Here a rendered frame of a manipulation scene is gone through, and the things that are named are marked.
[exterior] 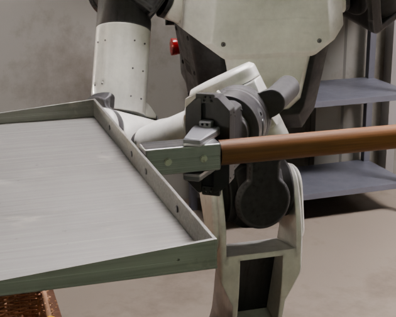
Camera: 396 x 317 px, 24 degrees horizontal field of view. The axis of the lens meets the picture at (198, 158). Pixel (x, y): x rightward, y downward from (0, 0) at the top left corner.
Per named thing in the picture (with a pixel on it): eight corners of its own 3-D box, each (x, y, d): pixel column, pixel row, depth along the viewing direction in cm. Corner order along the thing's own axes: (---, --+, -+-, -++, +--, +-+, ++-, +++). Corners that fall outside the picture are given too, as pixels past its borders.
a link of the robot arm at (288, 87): (190, 104, 121) (215, 86, 132) (227, 175, 123) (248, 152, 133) (264, 68, 117) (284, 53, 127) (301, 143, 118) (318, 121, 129)
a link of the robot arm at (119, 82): (65, 160, 146) (75, 26, 149) (127, 172, 155) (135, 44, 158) (111, 154, 138) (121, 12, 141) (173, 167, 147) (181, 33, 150)
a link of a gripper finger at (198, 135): (177, 144, 104) (194, 131, 110) (204, 147, 103) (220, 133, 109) (177, 131, 103) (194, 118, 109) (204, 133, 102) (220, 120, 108)
